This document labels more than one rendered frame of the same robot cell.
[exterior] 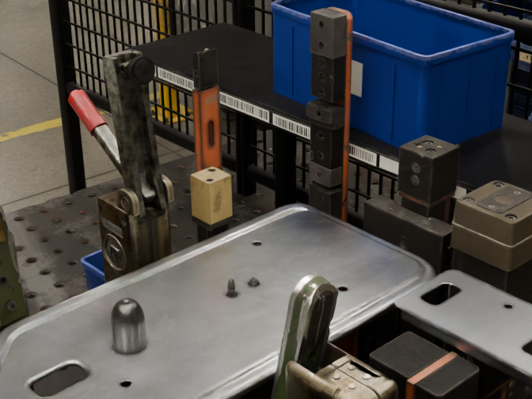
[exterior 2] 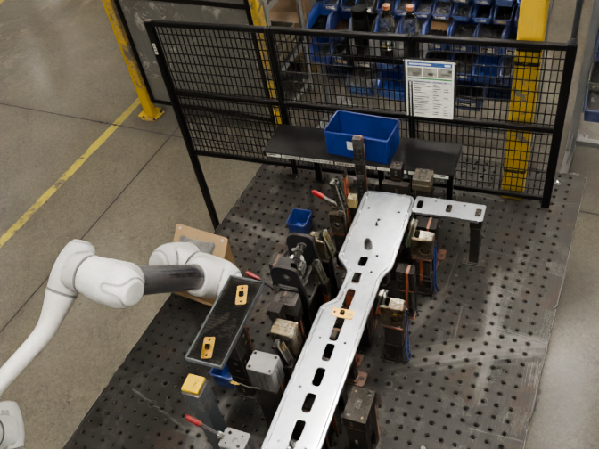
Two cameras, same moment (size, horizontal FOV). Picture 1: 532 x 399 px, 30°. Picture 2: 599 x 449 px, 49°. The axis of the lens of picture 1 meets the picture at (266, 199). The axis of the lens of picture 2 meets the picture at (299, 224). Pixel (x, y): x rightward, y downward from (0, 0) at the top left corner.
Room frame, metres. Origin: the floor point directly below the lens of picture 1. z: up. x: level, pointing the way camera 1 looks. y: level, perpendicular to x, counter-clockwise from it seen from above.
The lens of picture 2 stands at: (-0.81, 0.94, 2.95)
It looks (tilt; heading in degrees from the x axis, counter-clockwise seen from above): 45 degrees down; 341
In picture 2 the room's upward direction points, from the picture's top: 12 degrees counter-clockwise
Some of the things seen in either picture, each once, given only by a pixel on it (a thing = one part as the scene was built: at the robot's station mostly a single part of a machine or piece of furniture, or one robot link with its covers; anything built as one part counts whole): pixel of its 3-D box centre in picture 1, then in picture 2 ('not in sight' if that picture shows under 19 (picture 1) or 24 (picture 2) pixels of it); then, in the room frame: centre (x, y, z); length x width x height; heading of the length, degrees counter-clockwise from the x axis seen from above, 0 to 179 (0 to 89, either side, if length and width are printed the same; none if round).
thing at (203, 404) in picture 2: not in sight; (210, 419); (0.46, 0.97, 0.92); 0.08 x 0.08 x 0.44; 42
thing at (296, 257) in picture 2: not in sight; (302, 291); (0.76, 0.44, 0.94); 0.18 x 0.13 x 0.49; 132
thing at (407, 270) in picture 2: not in sight; (406, 291); (0.60, 0.06, 0.84); 0.11 x 0.08 x 0.29; 42
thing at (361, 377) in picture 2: not in sight; (340, 355); (0.48, 0.44, 0.84); 0.17 x 0.06 x 0.29; 42
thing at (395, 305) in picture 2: not in sight; (394, 330); (0.45, 0.22, 0.87); 0.12 x 0.09 x 0.35; 42
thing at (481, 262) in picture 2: not in sight; (475, 238); (0.68, -0.33, 0.84); 0.11 x 0.06 x 0.29; 42
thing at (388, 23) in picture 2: not in sight; (387, 27); (1.36, -0.37, 1.53); 0.06 x 0.06 x 0.20
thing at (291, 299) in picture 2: not in sight; (294, 327); (0.66, 0.54, 0.89); 0.13 x 0.11 x 0.38; 42
